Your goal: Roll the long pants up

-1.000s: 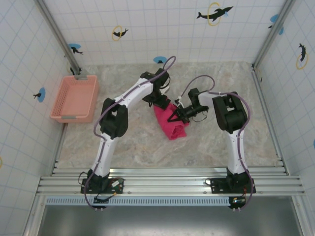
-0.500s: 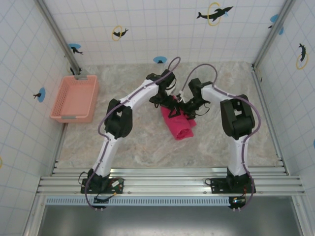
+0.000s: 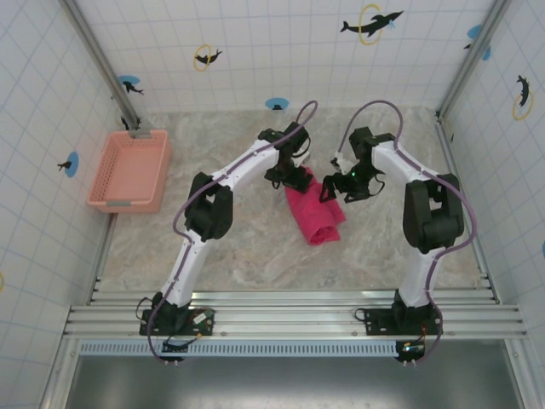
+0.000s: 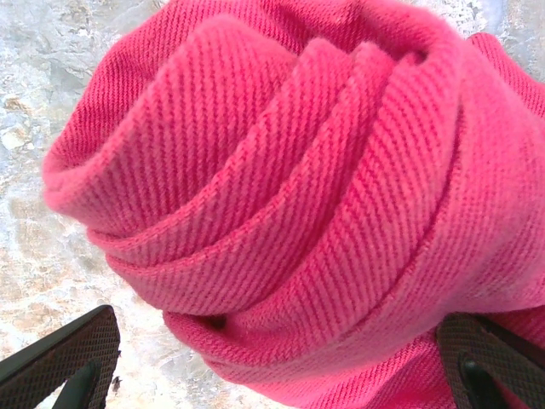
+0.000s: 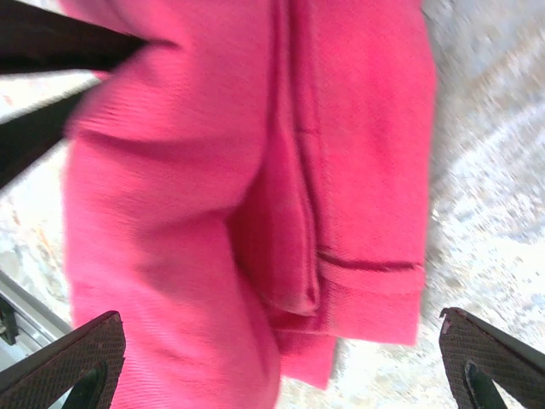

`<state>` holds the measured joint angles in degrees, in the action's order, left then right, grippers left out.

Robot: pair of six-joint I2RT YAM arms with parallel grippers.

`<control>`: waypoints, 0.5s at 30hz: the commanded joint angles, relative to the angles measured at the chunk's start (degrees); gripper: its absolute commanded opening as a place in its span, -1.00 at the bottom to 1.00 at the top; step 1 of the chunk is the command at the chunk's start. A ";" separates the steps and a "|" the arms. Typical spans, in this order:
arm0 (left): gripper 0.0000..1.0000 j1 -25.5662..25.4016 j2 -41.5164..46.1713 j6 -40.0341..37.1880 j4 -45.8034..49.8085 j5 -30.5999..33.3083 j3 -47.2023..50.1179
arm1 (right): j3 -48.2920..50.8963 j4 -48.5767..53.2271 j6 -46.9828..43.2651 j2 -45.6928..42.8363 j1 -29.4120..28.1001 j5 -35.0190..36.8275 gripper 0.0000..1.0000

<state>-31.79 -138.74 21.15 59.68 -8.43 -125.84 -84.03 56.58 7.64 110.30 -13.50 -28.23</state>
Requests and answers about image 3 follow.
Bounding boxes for pink long pants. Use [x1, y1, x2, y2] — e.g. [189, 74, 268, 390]
[284, 166, 347, 247]

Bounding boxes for pink plastic basket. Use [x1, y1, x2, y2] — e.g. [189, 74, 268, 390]
[86, 130, 174, 214]

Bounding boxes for small green circuit board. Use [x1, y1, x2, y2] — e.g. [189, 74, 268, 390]
[193, 310, 215, 331]
[398, 340, 427, 357]

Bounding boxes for blue oval shark sticker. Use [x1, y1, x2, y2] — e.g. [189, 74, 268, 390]
[117, 75, 145, 95]

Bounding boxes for blue oval black fish sticker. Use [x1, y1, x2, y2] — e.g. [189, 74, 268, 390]
[57, 152, 81, 178]

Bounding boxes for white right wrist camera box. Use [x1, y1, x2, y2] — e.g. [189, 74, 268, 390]
[330, 149, 351, 172]

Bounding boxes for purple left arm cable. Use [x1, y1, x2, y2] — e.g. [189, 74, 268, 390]
[146, 100, 319, 366]

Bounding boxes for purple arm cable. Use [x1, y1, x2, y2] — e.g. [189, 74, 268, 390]
[338, 100, 478, 367]
[146, 100, 319, 366]

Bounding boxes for aluminium side rail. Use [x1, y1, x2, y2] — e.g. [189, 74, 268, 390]
[433, 112, 502, 306]
[87, 212, 118, 306]

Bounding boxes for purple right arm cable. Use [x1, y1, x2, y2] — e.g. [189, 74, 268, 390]
[338, 100, 478, 367]

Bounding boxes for small dolphin yellow ring sticker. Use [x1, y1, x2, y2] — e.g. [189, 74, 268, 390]
[193, 43, 224, 72]

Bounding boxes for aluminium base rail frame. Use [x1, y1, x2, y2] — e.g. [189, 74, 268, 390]
[63, 289, 529, 342]

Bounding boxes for large dolphin yellow ring sticker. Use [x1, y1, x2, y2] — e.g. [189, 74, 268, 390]
[339, 3, 404, 46]

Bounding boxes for aluminium corner post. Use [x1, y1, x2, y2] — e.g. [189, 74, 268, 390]
[438, 0, 512, 120]
[59, 0, 144, 129]

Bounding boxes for white slotted cable duct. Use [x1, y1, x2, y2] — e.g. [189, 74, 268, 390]
[78, 340, 404, 358]

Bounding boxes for seahorse yellow ring sticker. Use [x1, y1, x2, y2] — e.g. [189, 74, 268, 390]
[513, 74, 536, 121]

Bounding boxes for blue sticker behind post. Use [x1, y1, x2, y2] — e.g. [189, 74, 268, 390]
[463, 24, 493, 60]

